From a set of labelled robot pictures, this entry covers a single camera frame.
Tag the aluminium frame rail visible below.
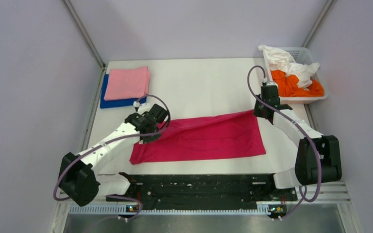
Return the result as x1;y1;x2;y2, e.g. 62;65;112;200
59;182;351;216

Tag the crumpled orange t shirt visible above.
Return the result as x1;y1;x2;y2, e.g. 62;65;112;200
271;70;324;97

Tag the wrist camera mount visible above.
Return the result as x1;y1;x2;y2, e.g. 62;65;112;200
261;78;278;86
133;101;151;115

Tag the magenta t shirt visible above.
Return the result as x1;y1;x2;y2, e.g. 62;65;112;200
130;110;266;165

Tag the white plastic basket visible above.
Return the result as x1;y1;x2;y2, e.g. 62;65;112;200
258;45;328;104

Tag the folded pink t shirt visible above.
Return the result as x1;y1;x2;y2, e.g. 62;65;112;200
103;67;151;101

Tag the folded blue t shirt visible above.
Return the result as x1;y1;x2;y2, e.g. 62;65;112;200
100;74;148;109

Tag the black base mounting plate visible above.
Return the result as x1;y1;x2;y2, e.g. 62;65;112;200
124;174;298;211

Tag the crumpled white t shirt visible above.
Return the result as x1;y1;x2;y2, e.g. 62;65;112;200
258;45;320;88

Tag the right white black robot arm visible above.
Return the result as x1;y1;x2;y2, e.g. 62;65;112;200
254;83;342;200

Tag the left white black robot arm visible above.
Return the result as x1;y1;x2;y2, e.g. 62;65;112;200
56;103;170;207

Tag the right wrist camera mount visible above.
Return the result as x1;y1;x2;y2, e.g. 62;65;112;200
261;78;278;86

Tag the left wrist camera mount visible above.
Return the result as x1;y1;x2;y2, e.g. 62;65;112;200
133;101;151;115

